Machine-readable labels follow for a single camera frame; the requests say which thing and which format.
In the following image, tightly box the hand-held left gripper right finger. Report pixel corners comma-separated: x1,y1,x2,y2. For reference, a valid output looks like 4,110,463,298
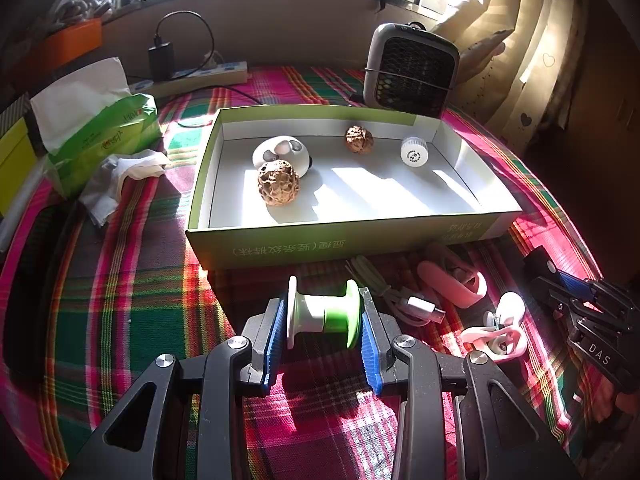
357,287,581,480

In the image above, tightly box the white round brush head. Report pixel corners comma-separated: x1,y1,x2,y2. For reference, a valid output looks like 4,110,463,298
399,134,431,166

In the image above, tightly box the white and green spool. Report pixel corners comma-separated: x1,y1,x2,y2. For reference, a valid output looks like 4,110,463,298
285,276,362,352

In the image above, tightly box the yellow-green box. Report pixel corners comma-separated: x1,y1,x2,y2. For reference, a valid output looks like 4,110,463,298
0,117,38,216

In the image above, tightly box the striped box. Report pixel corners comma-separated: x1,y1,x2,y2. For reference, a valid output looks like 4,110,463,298
0,92,33,136

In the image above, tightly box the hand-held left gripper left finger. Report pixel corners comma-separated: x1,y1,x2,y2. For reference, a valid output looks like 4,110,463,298
65,297,288,480

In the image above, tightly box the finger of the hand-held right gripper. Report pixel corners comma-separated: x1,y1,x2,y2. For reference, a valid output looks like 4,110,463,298
525,246,640,311
532,277,640,341

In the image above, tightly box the orange box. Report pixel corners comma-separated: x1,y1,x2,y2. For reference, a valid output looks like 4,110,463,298
42,17,103,68

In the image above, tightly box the white round gadget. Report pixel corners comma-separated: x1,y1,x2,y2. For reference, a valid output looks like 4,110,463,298
251,135,313,178

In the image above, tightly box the heart-print curtain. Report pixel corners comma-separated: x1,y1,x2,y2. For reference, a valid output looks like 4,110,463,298
430,0,640,161

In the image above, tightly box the green tissue pack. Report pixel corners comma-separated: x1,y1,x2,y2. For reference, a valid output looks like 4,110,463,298
30,57,163,200

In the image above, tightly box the black power adapter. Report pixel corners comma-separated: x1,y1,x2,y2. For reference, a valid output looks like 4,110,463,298
148,42,177,81

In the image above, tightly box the green cardboard box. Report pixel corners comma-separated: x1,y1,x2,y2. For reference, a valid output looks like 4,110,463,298
185,105,523,271

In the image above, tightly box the black adapter cable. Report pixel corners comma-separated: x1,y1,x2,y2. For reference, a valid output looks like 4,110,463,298
152,10,216,68

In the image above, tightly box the plaid blanket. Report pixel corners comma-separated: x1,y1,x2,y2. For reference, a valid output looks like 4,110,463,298
0,65,621,480

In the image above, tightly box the crumpled white tissue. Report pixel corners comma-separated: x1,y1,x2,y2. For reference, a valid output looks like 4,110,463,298
77,150,171,226

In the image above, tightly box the brown textured walnut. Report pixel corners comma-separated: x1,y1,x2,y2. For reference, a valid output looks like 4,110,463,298
345,126,376,152
256,157,302,207

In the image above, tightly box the pink plastic clip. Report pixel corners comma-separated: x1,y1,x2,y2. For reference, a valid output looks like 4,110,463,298
417,242,488,309
459,325,527,363

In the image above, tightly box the white USB cable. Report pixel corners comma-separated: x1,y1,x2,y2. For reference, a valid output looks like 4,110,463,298
345,255,447,326

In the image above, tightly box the grey desktop fan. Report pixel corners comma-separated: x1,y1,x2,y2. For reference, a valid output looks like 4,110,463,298
362,21,461,117

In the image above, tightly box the white power strip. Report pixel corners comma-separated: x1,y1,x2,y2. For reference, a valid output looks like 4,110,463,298
127,60,249,96

